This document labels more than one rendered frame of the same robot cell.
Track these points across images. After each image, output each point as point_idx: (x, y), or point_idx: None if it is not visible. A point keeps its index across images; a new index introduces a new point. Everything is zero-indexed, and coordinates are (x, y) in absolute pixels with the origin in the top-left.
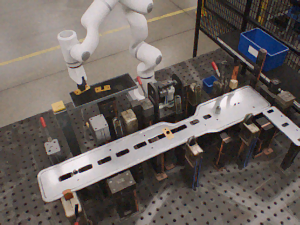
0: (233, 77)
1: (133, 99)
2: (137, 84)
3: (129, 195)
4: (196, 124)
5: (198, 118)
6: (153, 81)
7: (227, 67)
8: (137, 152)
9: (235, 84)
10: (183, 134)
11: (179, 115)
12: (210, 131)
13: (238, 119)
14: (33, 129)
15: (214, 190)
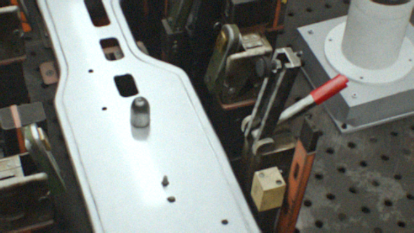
0: (289, 179)
1: (334, 20)
2: (408, 34)
3: None
4: (99, 50)
5: (126, 60)
6: (369, 26)
7: (259, 67)
8: None
9: (257, 188)
10: (69, 13)
11: (162, 28)
12: (59, 80)
13: (85, 172)
14: None
15: None
